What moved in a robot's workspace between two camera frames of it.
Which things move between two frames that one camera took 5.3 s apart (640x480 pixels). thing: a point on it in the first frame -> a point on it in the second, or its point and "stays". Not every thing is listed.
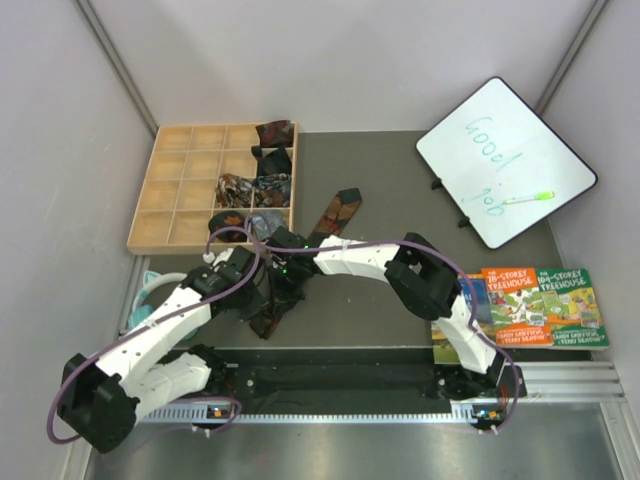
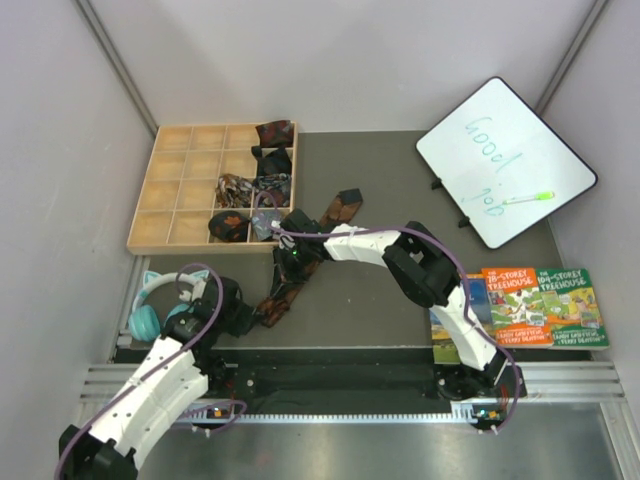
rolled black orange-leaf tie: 225,219 stays
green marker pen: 537,196 stays
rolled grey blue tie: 265,223 stays
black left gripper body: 249,302 -> 237,320
